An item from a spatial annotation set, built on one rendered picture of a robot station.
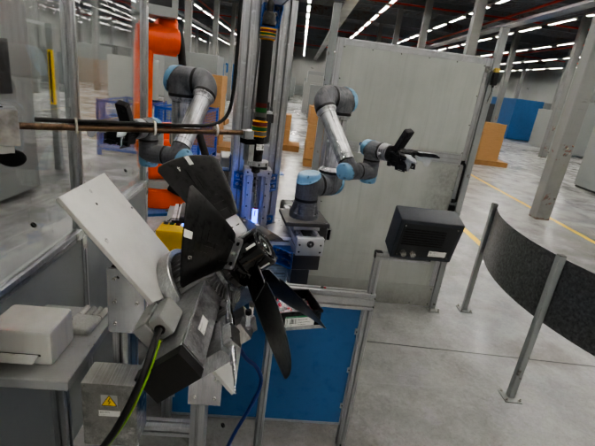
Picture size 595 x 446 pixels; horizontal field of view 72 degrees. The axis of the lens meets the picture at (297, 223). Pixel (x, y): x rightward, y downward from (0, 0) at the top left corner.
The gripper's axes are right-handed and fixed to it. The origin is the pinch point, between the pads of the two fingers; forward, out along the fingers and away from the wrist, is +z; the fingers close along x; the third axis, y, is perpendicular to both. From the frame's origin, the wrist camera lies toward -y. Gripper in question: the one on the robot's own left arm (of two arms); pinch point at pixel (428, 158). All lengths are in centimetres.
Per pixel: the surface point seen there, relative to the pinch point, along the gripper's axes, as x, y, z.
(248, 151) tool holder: 80, -13, -4
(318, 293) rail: 40, 57, -17
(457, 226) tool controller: -1.4, 23.7, 16.3
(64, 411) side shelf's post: 139, 67, -25
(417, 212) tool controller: 7.0, 20.5, 3.1
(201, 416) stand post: 105, 66, 4
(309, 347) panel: 44, 85, -17
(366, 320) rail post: 23, 71, -4
